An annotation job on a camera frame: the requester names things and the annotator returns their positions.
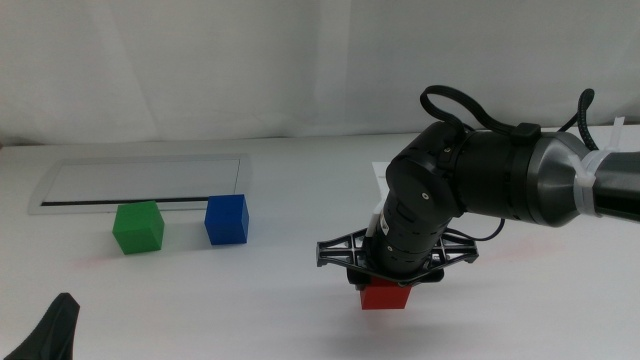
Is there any red cube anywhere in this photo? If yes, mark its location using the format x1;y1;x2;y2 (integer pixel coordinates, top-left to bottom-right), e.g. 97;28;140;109
359;276;412;311

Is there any green cube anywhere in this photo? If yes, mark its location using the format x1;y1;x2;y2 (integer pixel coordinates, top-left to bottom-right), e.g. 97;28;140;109
111;200;166;256

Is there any blue cube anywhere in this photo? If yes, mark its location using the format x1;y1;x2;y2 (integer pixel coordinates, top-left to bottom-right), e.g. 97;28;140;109
203;194;250;247

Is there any white zip tie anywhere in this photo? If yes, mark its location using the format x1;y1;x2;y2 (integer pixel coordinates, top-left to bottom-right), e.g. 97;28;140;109
569;116;627;217

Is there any white fabric curtain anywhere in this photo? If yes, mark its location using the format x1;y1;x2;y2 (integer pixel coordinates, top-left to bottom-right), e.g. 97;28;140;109
0;0;640;147

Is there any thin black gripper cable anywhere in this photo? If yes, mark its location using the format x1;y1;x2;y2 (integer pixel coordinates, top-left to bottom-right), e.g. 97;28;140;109
447;217;506;242

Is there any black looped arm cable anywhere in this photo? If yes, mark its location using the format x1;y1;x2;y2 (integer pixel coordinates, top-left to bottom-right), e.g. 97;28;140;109
418;84;542;147

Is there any black braided camera cable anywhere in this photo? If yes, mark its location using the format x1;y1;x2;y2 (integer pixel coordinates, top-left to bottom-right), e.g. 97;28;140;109
558;88;601;151

